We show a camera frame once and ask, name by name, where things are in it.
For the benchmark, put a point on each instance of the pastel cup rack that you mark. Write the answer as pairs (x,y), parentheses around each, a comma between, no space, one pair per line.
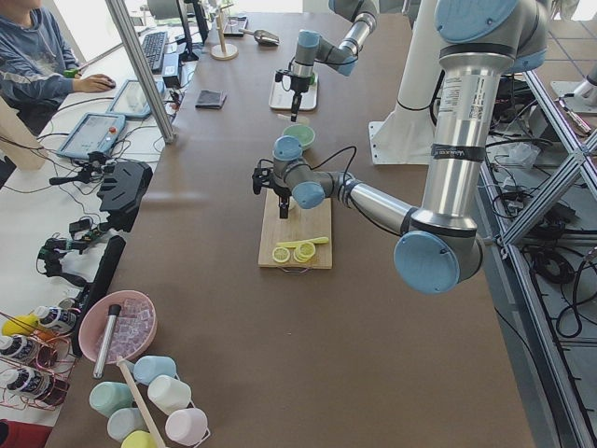
(150,406)

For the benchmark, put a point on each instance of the yellow plastic knife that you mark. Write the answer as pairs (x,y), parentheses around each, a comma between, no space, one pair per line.
(315,241)

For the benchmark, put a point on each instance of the single lemon slice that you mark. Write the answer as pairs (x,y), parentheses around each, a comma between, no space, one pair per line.
(280,254)

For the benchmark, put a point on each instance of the cream rectangular tray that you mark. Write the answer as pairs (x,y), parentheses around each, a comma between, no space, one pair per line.
(281,96)

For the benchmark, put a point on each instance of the stacked lemon slices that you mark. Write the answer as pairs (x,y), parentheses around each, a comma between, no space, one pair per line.
(304,253)

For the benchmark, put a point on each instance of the wooden cutting board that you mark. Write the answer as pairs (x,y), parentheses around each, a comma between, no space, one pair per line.
(300,225)

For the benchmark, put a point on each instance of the black monitor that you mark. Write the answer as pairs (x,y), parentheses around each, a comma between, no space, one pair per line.
(192,50)

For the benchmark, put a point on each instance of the aluminium frame post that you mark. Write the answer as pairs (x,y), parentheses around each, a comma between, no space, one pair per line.
(131,44)

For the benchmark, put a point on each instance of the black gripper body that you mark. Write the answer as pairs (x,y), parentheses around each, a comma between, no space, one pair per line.
(298,84)
(282,192)

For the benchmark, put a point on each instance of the mint green bowl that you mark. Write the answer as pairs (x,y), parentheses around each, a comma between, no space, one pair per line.
(304,133)

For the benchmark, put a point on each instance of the person in blue hoodie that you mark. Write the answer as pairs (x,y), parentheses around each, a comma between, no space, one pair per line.
(34,59)

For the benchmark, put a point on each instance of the black keyboard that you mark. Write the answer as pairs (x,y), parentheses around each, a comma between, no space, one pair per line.
(153,46)

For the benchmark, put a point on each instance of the metal scoop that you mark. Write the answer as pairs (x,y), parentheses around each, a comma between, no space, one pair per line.
(262,37)

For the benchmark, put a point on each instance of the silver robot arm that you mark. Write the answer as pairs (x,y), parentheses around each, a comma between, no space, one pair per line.
(342,55)
(464,47)

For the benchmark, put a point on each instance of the blue teach pendant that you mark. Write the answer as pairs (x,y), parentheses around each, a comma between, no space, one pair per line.
(94,132)
(130,101)

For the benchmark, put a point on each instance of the blue teach pendant near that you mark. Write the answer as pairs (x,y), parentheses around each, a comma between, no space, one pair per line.
(94,132)

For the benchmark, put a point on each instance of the wooden mug tree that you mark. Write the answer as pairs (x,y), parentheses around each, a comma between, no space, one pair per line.
(222,51)

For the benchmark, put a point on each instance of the pink bowl with ice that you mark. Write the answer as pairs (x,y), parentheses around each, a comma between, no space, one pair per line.
(135,329)

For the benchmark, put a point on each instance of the blue teach pendant far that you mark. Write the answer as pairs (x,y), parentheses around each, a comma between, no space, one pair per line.
(130,101)

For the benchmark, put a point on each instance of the grey folded cloth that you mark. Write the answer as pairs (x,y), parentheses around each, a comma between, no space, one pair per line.
(210,99)

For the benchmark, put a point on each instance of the copper wire bottle basket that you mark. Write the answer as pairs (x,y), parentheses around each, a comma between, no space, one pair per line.
(37,358)

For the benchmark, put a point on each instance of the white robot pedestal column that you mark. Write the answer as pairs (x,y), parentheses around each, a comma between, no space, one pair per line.
(407,134)

